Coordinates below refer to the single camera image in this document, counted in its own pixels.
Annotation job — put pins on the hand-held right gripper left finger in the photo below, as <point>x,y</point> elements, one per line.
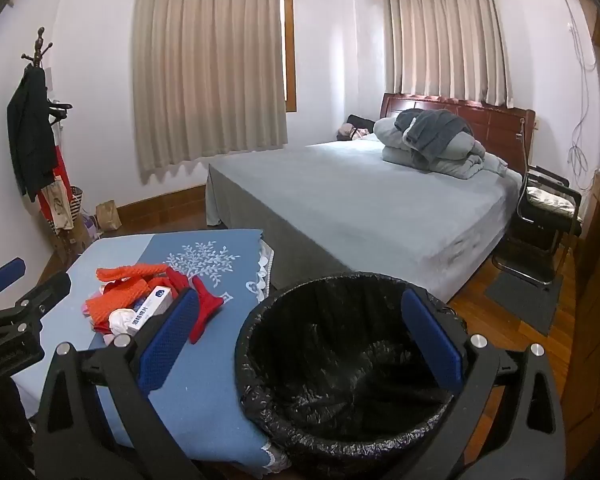
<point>167,345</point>

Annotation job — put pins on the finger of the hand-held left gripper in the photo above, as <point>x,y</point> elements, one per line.
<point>42,292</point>
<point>5,272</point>

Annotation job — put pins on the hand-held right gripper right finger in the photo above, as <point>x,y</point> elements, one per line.
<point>432,340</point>

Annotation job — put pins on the white blue cardboard box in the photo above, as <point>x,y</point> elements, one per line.
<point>152,302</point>

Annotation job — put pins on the red plastic bag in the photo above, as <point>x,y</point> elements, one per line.
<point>205,310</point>

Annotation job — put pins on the white tissue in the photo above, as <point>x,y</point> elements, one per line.
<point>120,321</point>

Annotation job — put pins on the orange knitted cloth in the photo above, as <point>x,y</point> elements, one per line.
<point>111,307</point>

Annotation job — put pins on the orange foam net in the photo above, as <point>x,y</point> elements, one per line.
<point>125,272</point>

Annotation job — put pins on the black lined trash bin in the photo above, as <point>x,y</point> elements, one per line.
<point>330,360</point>

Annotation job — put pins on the blue printed tablecloth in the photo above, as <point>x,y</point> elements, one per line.
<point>220,375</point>

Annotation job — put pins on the beige tote bag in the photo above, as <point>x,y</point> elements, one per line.
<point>60,205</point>

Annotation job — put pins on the striped bag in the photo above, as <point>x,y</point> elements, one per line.
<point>77,205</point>

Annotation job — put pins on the dark grey floor mat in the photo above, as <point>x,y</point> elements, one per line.
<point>525,302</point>

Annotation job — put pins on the brown paper bag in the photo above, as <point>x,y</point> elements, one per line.
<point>109,217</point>

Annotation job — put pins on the black metal chair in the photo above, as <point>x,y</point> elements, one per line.
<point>535,240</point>

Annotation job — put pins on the black coat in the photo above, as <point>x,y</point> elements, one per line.
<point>30,130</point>

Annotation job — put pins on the bed with grey sheet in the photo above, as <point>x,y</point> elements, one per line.
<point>355,200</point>

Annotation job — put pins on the wooden cabinet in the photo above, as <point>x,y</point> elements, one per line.
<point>595,285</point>

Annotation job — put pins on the pale seat cushion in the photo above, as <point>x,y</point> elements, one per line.
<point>550,201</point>

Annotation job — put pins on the folded light grey duvet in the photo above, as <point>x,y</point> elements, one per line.
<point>390,135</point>

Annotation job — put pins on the dark grey garment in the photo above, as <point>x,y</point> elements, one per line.
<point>430,127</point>

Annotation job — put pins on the wooden coat rack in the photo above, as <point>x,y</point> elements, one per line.
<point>39,47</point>

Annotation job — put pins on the wooden headboard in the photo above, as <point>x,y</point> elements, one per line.
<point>500,120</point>

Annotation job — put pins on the wide beige curtain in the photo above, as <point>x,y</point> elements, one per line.
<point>205,70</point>

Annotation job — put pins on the narrow beige curtain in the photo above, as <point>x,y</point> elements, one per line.
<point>445,40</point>

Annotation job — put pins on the wooden window frame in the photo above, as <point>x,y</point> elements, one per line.
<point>290,50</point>

